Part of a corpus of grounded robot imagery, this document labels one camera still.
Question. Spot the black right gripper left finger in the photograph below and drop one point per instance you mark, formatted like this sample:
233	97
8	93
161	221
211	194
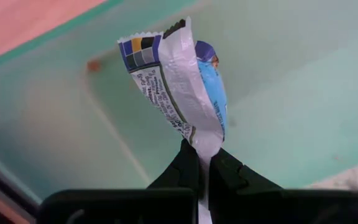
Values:
172	205

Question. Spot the green plastic tray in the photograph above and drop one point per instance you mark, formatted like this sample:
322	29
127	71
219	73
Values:
291	93

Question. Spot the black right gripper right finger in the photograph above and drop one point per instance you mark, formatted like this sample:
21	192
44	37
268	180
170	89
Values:
259	205

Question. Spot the light blue purple granola bar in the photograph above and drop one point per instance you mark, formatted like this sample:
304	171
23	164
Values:
182	77

